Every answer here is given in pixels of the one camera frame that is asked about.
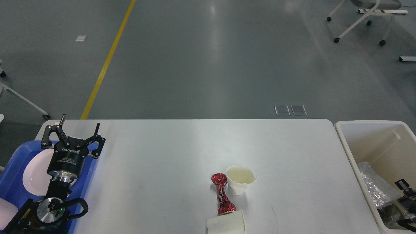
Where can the beige plastic bin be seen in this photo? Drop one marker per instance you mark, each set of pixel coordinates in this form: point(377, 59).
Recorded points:
point(390, 149)

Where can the white office chair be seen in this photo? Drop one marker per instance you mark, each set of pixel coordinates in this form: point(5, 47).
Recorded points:
point(377, 8)

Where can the aluminium foil sheet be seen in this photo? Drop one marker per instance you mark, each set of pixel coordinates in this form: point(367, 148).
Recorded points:
point(381, 192)

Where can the blue plastic tray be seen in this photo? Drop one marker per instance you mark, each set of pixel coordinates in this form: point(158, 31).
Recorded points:
point(13, 190)

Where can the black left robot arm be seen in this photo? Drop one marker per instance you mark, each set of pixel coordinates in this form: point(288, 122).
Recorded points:
point(51, 214)

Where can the white paper cup lying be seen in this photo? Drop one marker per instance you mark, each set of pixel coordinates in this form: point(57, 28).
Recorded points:
point(229, 223)

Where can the red foil wrapper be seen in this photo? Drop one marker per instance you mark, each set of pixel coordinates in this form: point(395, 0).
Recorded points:
point(225, 205)

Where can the white bar on floor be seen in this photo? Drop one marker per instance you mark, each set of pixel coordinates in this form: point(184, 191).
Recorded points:
point(407, 58)

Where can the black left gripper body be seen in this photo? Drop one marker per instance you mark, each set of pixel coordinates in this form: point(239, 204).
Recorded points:
point(68, 159)

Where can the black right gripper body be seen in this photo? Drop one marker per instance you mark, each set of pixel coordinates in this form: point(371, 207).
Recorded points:
point(409, 205)

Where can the foil with tissue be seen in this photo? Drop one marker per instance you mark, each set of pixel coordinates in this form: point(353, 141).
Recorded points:
point(390, 216)

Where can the pink plate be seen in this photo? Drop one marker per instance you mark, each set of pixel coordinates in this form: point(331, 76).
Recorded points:
point(36, 179)

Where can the white chair base left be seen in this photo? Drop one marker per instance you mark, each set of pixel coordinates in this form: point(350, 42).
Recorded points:
point(4, 87)

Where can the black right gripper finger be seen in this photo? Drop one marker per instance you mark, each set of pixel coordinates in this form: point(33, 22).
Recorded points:
point(407, 224)
point(405, 187)

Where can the white paper cup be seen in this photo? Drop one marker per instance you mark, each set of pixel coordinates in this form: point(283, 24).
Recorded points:
point(229, 223)
point(239, 178)

